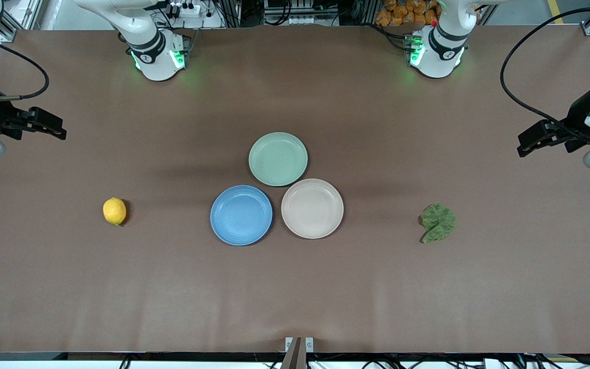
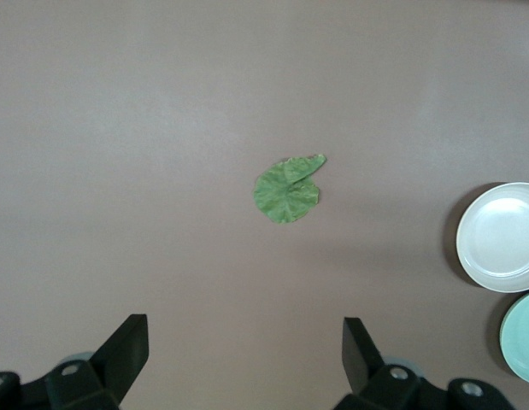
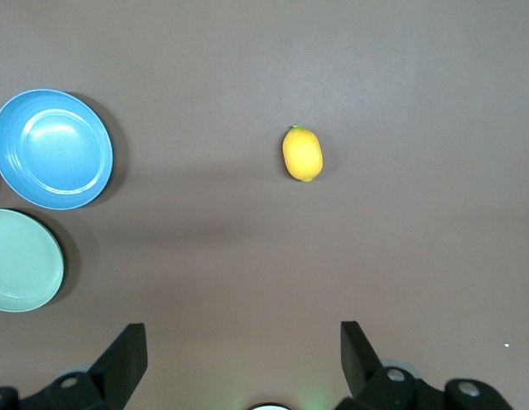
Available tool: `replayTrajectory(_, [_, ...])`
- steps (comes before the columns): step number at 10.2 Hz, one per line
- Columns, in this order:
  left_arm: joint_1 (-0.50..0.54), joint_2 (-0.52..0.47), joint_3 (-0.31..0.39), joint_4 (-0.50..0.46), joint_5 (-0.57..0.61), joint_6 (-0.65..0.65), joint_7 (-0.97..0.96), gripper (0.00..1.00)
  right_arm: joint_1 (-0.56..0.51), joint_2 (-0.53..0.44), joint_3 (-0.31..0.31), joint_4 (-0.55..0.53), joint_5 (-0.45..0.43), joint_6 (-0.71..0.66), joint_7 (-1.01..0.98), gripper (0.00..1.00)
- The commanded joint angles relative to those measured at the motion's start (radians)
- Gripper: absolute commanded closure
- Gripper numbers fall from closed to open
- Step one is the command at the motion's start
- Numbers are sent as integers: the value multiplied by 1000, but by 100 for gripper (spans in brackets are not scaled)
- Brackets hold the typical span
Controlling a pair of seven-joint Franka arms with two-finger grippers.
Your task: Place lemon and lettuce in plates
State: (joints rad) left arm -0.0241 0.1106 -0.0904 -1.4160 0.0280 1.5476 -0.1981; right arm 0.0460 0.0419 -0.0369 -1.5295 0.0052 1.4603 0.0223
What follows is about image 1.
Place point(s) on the beige plate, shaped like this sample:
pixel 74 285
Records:
pixel 312 208

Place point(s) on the green plate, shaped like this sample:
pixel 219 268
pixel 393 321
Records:
pixel 278 159

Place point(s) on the green lettuce leaf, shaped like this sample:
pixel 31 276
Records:
pixel 438 221

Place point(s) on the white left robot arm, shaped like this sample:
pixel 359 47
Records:
pixel 443 46

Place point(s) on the white power strip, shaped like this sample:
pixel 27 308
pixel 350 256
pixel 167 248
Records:
pixel 185 10

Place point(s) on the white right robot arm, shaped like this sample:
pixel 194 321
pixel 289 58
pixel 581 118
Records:
pixel 146 31

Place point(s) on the yellow lemon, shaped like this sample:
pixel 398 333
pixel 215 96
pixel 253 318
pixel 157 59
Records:
pixel 114 211

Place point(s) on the blue plate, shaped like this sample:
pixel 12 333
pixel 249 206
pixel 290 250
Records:
pixel 241 215

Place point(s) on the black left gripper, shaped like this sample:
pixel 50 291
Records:
pixel 576 121

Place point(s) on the orange snack bag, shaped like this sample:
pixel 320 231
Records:
pixel 402 13

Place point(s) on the metal table bracket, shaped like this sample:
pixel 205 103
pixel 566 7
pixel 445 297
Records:
pixel 299 351

